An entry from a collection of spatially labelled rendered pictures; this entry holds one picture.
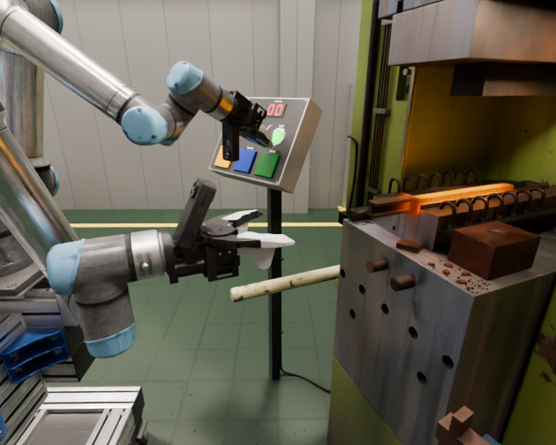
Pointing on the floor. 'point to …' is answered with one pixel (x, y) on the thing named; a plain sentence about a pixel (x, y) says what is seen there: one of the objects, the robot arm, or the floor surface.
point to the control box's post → (274, 278)
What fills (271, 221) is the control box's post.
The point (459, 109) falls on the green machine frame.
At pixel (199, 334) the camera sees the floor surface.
